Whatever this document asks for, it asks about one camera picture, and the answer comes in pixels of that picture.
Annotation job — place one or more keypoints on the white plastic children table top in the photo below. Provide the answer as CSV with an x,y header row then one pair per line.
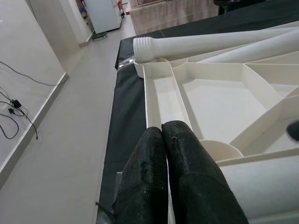
x,y
222,102

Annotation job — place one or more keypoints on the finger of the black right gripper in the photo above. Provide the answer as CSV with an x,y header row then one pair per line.
x,y
294,130

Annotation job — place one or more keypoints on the small black power plug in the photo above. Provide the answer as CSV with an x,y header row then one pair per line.
x,y
12,110
16,103

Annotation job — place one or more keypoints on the clear tape patch on cloth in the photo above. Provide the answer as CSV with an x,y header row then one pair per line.
x,y
118,186

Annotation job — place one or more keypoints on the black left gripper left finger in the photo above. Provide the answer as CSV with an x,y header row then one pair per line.
x,y
142,186

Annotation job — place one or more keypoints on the beige cloth covered table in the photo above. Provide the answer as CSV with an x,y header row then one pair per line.
x,y
168,16

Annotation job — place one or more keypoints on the white cabinet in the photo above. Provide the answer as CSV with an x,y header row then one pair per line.
x,y
102,16

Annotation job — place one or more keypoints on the black round stool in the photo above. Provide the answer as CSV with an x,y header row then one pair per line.
x,y
220,4

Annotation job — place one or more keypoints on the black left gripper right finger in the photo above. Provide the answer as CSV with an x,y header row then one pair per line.
x,y
198,186

